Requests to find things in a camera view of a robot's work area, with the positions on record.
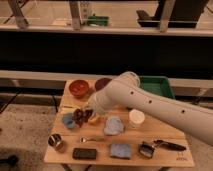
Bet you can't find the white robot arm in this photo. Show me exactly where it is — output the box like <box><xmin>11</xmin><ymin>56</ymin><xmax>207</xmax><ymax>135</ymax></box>
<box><xmin>87</xmin><ymin>71</ymin><xmax>213</xmax><ymax>146</ymax></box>

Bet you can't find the yellow banana peel toy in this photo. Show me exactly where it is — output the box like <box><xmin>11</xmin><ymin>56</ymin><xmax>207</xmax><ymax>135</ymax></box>
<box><xmin>61</xmin><ymin>106</ymin><xmax>80</xmax><ymax>114</ymax></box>

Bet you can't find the blue plastic cup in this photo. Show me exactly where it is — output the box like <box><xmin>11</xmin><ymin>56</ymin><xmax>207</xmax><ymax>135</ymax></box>
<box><xmin>61</xmin><ymin>113</ymin><xmax>75</xmax><ymax>129</ymax></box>

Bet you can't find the green plastic tray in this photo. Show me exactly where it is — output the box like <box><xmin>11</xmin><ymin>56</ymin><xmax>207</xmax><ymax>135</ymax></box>
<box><xmin>140</xmin><ymin>76</ymin><xmax>175</xmax><ymax>99</ymax></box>

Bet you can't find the purple bowl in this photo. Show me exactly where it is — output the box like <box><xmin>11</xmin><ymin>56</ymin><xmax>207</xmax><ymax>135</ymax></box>
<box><xmin>95</xmin><ymin>78</ymin><xmax>111</xmax><ymax>91</ymax></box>

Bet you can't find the metal fork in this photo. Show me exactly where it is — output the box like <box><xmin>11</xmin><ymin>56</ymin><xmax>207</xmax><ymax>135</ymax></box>
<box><xmin>80</xmin><ymin>137</ymin><xmax>105</xmax><ymax>143</ymax></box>

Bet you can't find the black rectangular block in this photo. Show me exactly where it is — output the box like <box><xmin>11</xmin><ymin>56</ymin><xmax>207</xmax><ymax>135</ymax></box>
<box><xmin>72</xmin><ymin>148</ymin><xmax>97</xmax><ymax>160</ymax></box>

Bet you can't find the black handled peeler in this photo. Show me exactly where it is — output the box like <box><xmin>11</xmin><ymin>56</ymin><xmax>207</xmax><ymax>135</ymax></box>
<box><xmin>154</xmin><ymin>140</ymin><xmax>187</xmax><ymax>151</ymax></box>

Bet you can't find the green object on shelf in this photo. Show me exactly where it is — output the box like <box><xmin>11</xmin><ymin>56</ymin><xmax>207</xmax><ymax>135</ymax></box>
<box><xmin>86</xmin><ymin>15</ymin><xmax>109</xmax><ymax>26</ymax></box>

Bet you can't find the blue sponge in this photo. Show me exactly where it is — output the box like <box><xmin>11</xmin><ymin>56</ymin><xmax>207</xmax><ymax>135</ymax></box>
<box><xmin>110</xmin><ymin>144</ymin><xmax>131</xmax><ymax>159</ymax></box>

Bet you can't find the white plastic cup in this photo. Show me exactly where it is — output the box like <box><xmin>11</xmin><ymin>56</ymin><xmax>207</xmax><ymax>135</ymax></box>
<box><xmin>129</xmin><ymin>109</ymin><xmax>145</xmax><ymax>128</ymax></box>

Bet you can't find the yellow round fruit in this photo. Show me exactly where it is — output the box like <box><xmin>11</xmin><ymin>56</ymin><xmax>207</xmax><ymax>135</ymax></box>
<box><xmin>88</xmin><ymin>116</ymin><xmax>100</xmax><ymax>125</ymax></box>

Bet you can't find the small metal cup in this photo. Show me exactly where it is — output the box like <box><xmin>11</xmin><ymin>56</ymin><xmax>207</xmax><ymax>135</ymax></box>
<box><xmin>48</xmin><ymin>134</ymin><xmax>63</xmax><ymax>151</ymax></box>

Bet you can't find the orange bowl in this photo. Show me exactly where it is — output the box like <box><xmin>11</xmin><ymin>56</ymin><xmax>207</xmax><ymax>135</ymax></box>
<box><xmin>69</xmin><ymin>80</ymin><xmax>89</xmax><ymax>98</ymax></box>

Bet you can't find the wooden table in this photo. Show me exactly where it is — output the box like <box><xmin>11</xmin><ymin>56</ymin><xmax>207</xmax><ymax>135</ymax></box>
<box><xmin>44</xmin><ymin>80</ymin><xmax>194</xmax><ymax>168</ymax></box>

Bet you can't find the crumpled blue cloth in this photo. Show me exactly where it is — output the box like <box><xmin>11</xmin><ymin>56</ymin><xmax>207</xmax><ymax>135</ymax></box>
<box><xmin>104</xmin><ymin>116</ymin><xmax>124</xmax><ymax>136</ymax></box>

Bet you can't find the dark red grape bunch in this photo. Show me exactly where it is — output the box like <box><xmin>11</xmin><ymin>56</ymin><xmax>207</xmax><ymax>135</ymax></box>
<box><xmin>72</xmin><ymin>109</ymin><xmax>88</xmax><ymax>127</ymax></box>

